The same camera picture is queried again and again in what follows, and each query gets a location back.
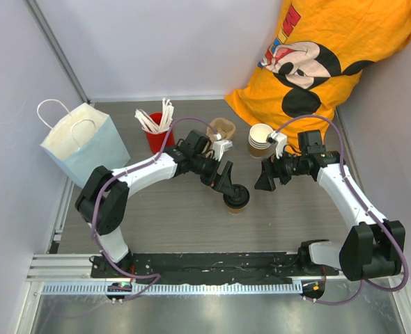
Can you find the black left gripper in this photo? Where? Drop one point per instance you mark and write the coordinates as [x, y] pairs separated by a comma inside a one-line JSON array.
[[224, 184]]

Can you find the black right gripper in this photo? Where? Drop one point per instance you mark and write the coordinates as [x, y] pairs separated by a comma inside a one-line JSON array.
[[266, 181]]

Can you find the black coffee cup lid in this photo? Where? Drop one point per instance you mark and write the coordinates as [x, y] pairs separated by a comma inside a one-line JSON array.
[[239, 198]]

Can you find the brown paper cup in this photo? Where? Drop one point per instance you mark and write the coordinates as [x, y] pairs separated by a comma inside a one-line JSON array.
[[235, 210]]

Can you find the light blue paper bag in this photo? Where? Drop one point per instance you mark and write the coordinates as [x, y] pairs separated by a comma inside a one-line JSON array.
[[84, 139]]

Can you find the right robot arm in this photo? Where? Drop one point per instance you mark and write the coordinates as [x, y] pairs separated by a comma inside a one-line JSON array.
[[373, 246]]

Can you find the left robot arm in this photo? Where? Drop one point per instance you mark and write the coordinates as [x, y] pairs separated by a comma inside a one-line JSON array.
[[103, 199]]

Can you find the stack of paper cups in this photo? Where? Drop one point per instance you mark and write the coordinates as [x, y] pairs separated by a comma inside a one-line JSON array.
[[258, 146]]

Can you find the stack of cardboard cup carriers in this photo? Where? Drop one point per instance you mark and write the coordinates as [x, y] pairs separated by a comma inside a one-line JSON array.
[[225, 130]]

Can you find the red straw holder cup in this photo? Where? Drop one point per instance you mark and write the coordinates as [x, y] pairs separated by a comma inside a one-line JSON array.
[[155, 141]]

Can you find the orange Mickey Mouse cloth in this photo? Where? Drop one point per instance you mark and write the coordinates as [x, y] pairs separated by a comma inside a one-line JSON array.
[[317, 56]]

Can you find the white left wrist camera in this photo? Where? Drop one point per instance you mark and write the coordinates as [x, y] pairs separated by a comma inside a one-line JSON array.
[[220, 146]]

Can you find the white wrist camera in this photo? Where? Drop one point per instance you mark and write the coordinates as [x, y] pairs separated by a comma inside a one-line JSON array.
[[220, 146], [280, 140]]

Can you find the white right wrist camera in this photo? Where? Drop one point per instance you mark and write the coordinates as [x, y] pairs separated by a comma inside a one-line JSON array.
[[280, 140]]

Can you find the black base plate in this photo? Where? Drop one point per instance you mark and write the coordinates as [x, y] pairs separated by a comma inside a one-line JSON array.
[[212, 273]]

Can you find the aluminium frame rail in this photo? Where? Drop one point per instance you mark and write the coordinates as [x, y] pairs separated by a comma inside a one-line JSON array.
[[58, 52]]

